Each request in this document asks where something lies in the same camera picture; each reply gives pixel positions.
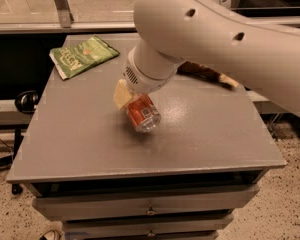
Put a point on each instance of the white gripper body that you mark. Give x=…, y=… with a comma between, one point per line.
x=144, y=78

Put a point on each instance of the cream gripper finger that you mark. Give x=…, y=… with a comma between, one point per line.
x=122, y=94

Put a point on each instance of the orange soda can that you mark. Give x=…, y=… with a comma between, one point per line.
x=143, y=114

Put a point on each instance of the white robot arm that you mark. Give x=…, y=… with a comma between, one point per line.
x=263, y=57

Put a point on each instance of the brown sea salt chip bag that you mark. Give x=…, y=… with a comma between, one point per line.
x=193, y=69

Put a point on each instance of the green jalapeno chip bag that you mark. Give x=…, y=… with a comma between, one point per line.
x=74, y=60

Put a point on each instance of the black round object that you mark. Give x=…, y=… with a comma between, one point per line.
x=27, y=101

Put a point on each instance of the grey drawer cabinet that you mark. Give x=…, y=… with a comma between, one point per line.
x=78, y=143

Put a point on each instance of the upper grey drawer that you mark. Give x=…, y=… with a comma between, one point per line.
x=149, y=203

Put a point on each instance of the grey drawer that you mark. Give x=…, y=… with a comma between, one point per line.
x=149, y=203
x=147, y=226

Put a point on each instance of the glass railing barrier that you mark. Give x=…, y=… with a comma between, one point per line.
x=75, y=16

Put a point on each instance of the lower grey drawer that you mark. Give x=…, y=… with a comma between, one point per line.
x=147, y=226

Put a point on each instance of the white shoe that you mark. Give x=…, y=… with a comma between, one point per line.
x=50, y=235

